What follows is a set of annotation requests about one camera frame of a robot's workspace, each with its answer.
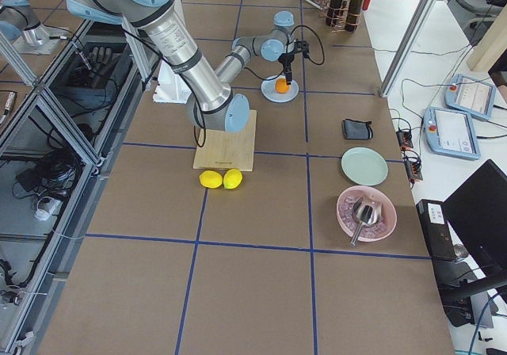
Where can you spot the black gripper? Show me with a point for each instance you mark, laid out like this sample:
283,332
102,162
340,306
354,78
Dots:
286,62

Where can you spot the orange fruit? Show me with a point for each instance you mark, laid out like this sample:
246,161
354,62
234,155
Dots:
281,86

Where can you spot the light blue plate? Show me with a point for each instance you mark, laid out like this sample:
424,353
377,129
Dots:
268,90

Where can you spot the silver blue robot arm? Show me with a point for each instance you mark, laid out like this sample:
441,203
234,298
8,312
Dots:
212,104

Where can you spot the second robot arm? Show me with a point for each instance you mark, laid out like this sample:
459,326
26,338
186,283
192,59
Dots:
24,30

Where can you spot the light green plate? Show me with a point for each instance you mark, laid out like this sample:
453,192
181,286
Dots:
364,166

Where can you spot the dark wine bottle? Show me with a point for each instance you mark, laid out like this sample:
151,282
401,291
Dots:
333,12
353,15

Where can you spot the folded dark grey cloth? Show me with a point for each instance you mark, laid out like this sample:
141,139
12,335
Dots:
357,130

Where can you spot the bamboo cutting board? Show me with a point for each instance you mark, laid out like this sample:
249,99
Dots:
225,150

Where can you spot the yellow lemon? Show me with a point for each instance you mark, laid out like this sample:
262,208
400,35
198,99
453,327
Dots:
211,179
232,179

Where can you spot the black power strip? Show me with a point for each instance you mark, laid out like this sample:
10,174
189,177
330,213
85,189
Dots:
411,159

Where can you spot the metal scoop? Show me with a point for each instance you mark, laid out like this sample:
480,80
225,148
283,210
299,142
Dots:
366,212

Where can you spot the pink bowl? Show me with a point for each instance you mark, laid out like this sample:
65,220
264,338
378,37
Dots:
376,232

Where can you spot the blue teach pendant near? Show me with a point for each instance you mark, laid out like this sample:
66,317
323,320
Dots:
451,132

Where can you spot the blue teach pendant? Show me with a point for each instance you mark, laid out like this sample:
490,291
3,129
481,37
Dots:
451,132
470,95

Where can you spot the blue teach pendant far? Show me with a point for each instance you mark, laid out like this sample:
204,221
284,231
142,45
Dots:
470,95

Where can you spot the black computer box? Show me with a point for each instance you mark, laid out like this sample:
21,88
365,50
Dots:
435,229

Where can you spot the black monitor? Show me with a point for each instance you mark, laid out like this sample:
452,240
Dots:
477,214

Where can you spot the copper wire bottle rack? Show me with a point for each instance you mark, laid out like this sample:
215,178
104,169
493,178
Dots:
343,15

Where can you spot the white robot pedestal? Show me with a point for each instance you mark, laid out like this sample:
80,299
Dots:
171,88

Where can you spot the aluminium frame post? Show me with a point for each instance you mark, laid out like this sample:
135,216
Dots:
410,36

